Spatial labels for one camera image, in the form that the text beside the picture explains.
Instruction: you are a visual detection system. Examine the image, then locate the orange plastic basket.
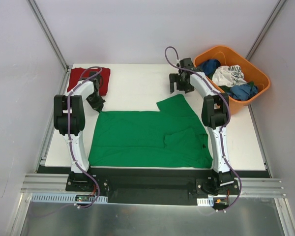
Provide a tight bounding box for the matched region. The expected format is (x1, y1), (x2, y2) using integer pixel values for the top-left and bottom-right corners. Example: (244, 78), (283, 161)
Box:
(193, 45), (271, 115)

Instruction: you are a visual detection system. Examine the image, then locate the green t-shirt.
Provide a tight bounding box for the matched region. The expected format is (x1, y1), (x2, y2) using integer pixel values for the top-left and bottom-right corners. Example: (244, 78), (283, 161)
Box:
(88, 94), (213, 169)

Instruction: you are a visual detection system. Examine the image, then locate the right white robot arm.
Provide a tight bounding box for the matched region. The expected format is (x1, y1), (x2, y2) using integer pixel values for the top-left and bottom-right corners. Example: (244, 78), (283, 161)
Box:
(169, 58), (235, 196)

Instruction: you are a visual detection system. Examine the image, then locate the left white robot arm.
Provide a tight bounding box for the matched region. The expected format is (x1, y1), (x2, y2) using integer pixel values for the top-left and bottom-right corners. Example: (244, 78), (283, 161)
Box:
(53, 66), (105, 174)

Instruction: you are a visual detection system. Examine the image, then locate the dark blue t-shirt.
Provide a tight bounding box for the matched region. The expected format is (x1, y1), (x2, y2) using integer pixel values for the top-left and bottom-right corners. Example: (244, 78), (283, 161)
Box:
(197, 59), (221, 76)

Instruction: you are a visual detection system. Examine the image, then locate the folded red t-shirt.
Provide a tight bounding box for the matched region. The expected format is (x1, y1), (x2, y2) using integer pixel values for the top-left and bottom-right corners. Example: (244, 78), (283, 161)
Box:
(67, 67), (111, 96)

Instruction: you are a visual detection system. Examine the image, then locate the white printed t-shirt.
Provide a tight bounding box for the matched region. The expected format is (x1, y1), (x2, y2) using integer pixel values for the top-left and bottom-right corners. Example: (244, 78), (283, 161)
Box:
(212, 65), (247, 87)

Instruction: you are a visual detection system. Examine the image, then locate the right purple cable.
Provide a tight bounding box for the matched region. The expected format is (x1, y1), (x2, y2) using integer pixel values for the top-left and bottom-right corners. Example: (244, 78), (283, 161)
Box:
(164, 46), (243, 212)

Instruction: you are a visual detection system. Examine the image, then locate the purple cable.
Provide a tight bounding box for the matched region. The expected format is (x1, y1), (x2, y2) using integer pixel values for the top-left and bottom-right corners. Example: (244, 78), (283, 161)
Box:
(164, 46), (243, 212)
(66, 66), (104, 209)

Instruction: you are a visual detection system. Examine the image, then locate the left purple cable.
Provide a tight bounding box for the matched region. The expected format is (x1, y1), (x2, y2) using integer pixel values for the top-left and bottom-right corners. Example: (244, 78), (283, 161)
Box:
(66, 66), (104, 209)

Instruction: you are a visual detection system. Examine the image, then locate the right aluminium post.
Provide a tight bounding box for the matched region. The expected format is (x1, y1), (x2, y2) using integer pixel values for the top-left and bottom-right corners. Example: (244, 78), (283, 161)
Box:
(245, 0), (288, 61)

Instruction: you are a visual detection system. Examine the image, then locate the aluminium post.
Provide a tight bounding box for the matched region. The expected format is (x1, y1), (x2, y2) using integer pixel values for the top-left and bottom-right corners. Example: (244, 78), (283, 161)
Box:
(27, 0), (70, 71)
(245, 0), (288, 61)

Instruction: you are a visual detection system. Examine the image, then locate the aluminium frame rail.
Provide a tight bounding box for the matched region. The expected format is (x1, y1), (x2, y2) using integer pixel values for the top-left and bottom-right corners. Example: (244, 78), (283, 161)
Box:
(21, 174), (287, 198)

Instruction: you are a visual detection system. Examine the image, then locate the left aluminium post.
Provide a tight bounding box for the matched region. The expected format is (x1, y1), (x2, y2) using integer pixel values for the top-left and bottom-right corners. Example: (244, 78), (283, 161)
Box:
(27, 0), (70, 71)

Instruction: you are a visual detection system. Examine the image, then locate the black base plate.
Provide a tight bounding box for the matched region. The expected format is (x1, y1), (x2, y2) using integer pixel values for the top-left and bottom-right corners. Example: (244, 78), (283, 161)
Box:
(65, 167), (238, 206)

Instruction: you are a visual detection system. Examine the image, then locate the left white cable duct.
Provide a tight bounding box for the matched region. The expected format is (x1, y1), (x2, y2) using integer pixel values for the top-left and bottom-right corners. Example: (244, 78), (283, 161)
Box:
(31, 193), (108, 204)

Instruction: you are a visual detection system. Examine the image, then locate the white cable duct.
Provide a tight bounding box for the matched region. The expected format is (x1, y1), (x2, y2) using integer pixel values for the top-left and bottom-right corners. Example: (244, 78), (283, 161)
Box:
(197, 197), (214, 207)
(31, 193), (108, 204)

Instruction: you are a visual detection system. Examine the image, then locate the right white cable duct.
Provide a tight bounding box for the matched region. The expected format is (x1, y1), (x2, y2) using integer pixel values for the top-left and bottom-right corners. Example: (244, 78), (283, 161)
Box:
(197, 197), (214, 207)

